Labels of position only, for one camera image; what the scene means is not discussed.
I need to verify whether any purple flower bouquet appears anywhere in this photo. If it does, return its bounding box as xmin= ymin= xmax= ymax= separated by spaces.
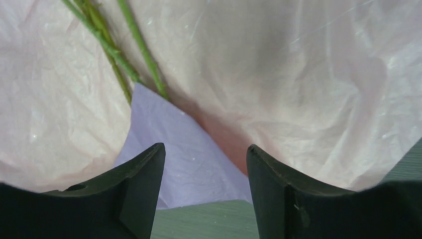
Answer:
xmin=62 ymin=0 xmax=169 ymax=104

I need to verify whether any pink purple wrapping paper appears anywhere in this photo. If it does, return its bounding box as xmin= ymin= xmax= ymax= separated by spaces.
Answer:
xmin=0 ymin=0 xmax=422 ymax=209

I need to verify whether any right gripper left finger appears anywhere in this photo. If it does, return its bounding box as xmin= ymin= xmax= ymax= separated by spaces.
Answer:
xmin=0 ymin=143 xmax=166 ymax=239

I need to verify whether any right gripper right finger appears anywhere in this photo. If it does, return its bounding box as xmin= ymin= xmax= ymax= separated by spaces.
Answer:
xmin=246 ymin=144 xmax=422 ymax=239

